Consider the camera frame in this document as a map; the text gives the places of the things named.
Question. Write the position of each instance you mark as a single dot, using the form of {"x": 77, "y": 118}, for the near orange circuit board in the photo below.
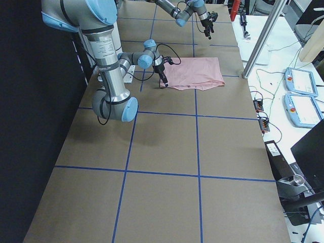
{"x": 263, "y": 120}

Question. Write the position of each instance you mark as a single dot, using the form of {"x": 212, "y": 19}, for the black box with label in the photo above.
{"x": 279, "y": 166}

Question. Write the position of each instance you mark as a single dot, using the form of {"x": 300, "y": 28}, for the red cylinder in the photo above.
{"x": 234, "y": 9}

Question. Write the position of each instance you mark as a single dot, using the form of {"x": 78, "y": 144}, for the black monitor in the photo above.
{"x": 308, "y": 153}

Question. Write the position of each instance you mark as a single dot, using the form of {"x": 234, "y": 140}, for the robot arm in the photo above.
{"x": 192, "y": 7}
{"x": 95, "y": 19}

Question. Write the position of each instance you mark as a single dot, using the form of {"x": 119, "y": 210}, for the near blue teach pendant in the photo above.
{"x": 302, "y": 110}

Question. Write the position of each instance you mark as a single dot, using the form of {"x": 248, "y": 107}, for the far orange circuit board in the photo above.
{"x": 258, "y": 105}

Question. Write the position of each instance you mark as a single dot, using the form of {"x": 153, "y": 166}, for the orange circuit board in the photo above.
{"x": 258, "y": 105}
{"x": 263, "y": 120}

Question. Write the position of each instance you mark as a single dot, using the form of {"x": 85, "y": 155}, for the aluminium frame post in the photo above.
{"x": 264, "y": 35}

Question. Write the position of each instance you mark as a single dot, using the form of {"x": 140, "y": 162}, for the far blue teach pendant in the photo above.
{"x": 300, "y": 81}

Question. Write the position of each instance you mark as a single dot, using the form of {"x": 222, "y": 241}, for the pink Snoopy t-shirt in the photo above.
{"x": 201, "y": 73}

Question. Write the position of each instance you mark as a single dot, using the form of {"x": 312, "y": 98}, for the blue teach pendant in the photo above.
{"x": 302, "y": 110}
{"x": 300, "y": 81}

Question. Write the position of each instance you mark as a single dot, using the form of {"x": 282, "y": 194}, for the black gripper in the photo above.
{"x": 205, "y": 23}
{"x": 160, "y": 69}

